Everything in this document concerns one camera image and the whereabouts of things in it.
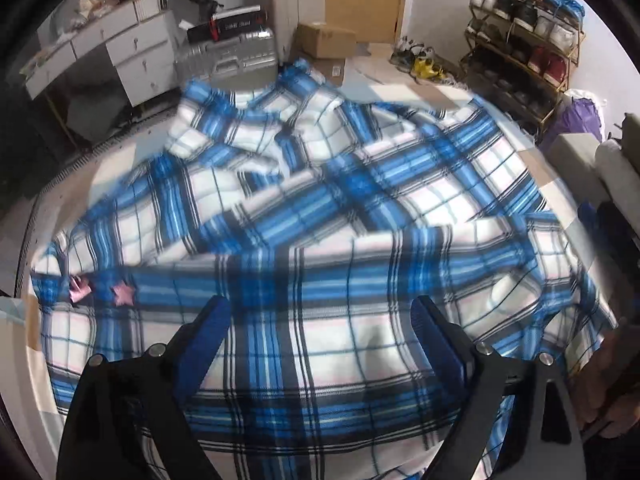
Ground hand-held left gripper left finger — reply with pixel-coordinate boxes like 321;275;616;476
56;295;233;480

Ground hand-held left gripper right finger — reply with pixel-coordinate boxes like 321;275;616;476
410;295;589;480

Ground blue plaid shirt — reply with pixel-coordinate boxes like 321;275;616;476
30;57;618;480

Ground person's right hand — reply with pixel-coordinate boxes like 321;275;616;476
575;317;640;441

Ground white mattress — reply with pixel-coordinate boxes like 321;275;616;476
15;105;191;301

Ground checkered bed sheet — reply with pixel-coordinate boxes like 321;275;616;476
0;77;621;480

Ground grey sofa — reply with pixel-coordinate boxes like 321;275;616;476
545;112;640;207

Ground purple bag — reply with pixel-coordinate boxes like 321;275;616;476
542;97;602;149

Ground yellow shoes pair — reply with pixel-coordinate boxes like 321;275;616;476
412;57;449;82

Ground silver suitcase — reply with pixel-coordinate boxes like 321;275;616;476
174;25;278;92

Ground metal shoe rack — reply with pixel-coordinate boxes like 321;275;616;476
460;0;586;135

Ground grey sneakers pair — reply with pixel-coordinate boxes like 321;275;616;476
390;36;437;72

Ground white drawer dresser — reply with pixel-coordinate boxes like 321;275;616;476
22;0;187;111

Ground black flat box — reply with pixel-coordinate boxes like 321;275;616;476
187;5;266;43

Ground cardboard box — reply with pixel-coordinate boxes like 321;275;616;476
291;22;357;59

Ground rows of shoes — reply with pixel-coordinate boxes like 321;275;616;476
465;0;585;116

